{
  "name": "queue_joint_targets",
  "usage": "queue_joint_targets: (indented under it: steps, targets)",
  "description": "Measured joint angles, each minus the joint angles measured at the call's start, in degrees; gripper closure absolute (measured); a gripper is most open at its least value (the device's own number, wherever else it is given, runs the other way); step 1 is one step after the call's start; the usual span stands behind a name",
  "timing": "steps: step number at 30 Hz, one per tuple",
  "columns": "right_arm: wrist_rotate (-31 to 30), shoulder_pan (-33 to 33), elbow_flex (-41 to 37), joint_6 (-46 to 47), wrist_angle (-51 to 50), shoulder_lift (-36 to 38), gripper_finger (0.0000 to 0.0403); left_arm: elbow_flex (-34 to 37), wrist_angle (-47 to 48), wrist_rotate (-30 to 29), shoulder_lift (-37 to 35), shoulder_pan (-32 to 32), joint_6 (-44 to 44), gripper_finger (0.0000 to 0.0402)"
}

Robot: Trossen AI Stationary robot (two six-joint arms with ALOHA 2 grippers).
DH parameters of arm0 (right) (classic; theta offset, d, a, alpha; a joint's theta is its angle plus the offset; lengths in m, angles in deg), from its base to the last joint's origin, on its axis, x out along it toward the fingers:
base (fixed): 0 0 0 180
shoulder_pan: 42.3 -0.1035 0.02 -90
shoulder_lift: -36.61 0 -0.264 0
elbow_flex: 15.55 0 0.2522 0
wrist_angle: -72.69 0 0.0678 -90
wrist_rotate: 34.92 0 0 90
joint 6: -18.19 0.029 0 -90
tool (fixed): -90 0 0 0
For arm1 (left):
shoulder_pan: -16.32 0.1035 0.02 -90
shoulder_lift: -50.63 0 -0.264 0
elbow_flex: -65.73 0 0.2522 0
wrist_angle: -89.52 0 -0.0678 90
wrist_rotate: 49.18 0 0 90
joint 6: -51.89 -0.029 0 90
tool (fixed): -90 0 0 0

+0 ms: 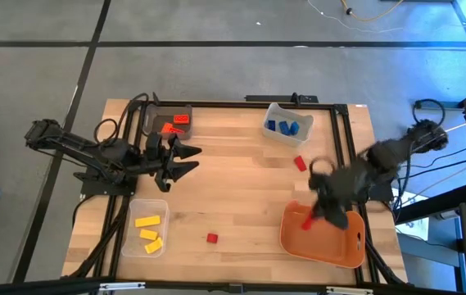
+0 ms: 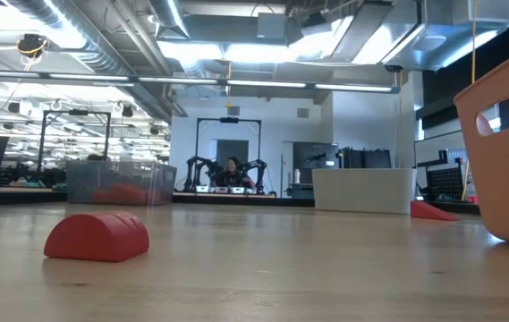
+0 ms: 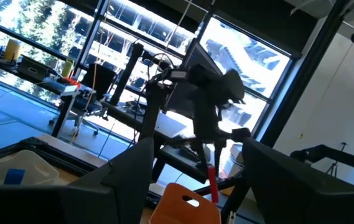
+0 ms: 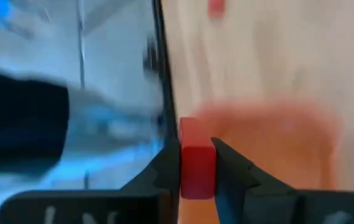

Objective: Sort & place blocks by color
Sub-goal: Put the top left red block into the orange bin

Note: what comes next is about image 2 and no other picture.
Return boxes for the ceiling cable reel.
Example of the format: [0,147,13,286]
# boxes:
[15,33,49,59]

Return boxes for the background work table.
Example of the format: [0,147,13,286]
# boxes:
[172,191,318,208]

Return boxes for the white plastic bin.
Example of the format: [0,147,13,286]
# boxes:
[311,167,418,215]

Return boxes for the grey ceiling box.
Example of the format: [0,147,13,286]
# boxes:
[256,12,289,46]

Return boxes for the dark grey translucent bin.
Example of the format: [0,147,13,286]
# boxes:
[65,159,178,207]

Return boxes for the grey door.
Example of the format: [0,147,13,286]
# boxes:
[216,139,250,175]

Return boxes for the red half-cylinder block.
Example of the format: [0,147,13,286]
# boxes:
[43,211,150,263]

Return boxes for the orange plastic bin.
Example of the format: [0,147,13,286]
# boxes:
[454,39,509,250]

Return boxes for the black gantry frame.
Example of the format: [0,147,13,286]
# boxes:
[40,109,112,178]
[194,117,263,193]

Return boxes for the long ceiling light bar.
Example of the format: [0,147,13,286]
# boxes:
[0,68,402,94]

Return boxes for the black monitors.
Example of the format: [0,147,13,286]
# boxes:
[337,147,393,170]

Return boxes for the yellow hanging cable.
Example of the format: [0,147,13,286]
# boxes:
[459,0,479,202]

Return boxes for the black pegboard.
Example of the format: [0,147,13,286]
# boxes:
[426,160,465,202]

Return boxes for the red wedge block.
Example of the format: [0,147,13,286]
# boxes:
[410,199,460,222]

